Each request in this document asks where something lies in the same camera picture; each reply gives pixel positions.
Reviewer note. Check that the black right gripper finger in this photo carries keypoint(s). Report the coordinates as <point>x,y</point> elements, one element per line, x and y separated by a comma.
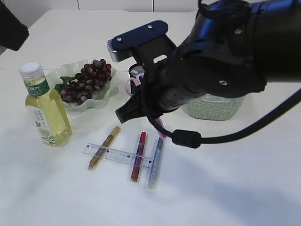
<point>132,109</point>

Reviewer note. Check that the pink scissors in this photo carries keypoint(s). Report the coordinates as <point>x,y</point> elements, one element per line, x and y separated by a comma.
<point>137,82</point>

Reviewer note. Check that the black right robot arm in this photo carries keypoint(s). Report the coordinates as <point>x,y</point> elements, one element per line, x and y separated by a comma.
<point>270,29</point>

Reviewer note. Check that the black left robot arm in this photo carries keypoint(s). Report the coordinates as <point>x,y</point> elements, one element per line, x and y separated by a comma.
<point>13,33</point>

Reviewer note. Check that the green woven plastic basket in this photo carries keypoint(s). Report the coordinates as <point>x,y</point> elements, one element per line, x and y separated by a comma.
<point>209,107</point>

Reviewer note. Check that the red glitter pen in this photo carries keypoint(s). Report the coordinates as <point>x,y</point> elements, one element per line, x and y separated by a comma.
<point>138,158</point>

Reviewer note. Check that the clear plastic ruler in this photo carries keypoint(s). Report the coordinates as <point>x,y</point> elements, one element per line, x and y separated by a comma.
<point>117,156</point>

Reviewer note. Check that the silver glitter pen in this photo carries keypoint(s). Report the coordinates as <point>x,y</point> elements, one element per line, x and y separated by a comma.
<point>154,172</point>

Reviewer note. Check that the yellow tea bottle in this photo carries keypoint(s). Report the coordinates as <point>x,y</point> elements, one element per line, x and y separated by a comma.
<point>45,106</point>

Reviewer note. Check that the blue scissors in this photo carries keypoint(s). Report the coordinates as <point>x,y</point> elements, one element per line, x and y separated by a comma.
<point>134,73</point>

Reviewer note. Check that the green wavy plastic plate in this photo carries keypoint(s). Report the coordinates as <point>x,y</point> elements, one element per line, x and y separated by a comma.
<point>98,98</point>

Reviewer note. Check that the black mesh pen cup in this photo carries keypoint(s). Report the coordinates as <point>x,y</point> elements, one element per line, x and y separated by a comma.
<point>138,68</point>

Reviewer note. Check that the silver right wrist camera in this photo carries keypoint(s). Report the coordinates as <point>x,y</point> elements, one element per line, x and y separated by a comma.
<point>121,46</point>

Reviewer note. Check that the gold glitter pen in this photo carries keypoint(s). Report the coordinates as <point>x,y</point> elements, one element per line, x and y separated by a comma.
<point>99,153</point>

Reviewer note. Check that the purple artificial grape bunch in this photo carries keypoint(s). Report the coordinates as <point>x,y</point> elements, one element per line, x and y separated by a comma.
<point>81,87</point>

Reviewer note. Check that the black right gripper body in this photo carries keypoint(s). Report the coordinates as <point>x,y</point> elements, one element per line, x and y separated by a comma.
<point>220,66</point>

